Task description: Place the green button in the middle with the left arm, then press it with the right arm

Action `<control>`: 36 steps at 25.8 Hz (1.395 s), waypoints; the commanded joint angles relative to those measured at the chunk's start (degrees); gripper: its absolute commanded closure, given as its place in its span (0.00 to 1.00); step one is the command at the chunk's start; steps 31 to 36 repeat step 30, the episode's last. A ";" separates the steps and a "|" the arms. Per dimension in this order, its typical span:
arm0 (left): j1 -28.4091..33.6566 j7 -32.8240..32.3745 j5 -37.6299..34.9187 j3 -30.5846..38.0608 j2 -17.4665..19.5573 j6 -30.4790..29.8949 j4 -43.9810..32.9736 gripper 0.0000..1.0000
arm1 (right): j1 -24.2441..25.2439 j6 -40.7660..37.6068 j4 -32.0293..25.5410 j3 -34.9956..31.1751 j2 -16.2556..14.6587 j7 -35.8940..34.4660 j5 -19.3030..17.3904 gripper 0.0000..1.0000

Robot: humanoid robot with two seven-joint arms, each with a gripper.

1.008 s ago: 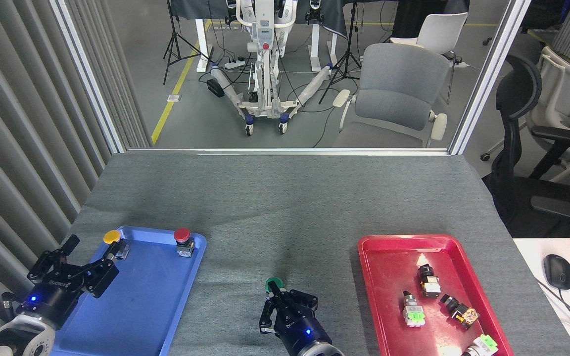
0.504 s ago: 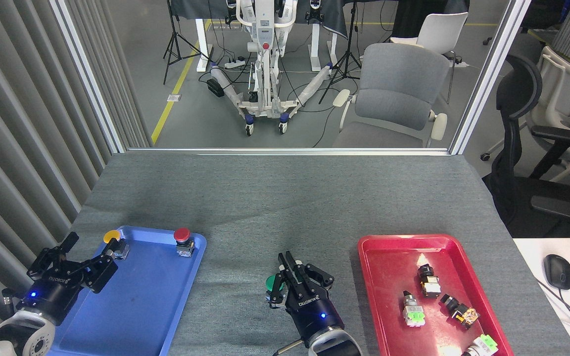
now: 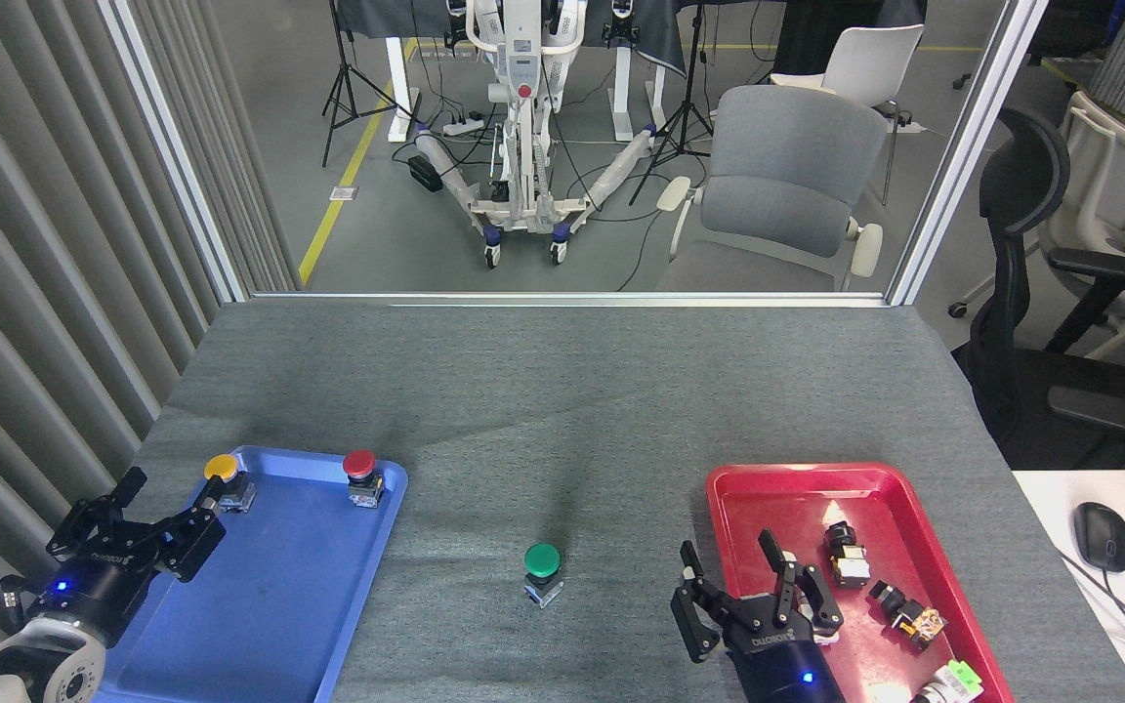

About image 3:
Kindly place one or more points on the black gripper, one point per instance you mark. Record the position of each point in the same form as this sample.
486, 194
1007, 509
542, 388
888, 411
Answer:
94, 591
787, 664

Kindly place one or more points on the green push button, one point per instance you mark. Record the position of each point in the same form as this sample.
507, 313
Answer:
542, 558

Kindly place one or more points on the yellow push button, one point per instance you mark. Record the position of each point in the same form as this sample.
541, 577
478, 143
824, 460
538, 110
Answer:
226, 467

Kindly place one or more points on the red push button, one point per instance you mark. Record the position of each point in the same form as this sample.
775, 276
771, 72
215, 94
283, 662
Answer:
359, 464

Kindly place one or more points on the red plastic tray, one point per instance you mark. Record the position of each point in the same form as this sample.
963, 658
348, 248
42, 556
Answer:
768, 508

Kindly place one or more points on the blue plastic tray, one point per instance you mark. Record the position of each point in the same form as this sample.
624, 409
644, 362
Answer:
279, 605

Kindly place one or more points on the white desk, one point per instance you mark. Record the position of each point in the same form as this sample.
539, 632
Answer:
1051, 508

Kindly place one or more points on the black computer mouse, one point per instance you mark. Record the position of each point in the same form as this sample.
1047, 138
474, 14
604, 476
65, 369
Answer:
1102, 537

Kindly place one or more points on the grey office chair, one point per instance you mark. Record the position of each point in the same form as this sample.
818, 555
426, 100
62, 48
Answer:
787, 146

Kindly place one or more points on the black power adapter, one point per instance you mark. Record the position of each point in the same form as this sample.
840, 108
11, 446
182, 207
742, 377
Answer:
425, 174

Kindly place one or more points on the black mesh office chair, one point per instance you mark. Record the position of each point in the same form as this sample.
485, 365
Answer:
1021, 166

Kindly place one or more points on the white table leg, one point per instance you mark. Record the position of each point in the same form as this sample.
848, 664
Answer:
624, 93
396, 88

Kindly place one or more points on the white power strip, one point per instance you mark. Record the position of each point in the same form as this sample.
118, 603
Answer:
463, 124

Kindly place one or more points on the white plastic chair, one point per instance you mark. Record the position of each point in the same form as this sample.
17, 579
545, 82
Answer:
875, 59

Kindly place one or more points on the black cloth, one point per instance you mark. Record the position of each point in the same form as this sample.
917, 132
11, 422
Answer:
660, 39

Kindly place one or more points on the white wheeled stand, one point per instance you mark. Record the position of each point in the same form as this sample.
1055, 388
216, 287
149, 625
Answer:
523, 59

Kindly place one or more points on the black knob switch white base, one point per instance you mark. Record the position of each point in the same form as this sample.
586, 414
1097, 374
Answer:
851, 564

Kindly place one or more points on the black knob switch orange base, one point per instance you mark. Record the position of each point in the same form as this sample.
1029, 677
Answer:
909, 615

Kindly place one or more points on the green and white switch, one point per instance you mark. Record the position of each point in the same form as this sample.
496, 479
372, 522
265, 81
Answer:
958, 677

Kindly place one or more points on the silver frame rail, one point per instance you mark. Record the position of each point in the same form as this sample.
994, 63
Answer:
572, 299

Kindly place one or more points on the silver frame post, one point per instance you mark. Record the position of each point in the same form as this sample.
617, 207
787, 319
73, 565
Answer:
963, 146
167, 146

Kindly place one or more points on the black camera tripod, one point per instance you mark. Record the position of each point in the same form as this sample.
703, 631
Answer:
344, 68
687, 107

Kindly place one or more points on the white frame office chair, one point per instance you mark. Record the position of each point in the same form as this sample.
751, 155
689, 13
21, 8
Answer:
1109, 166

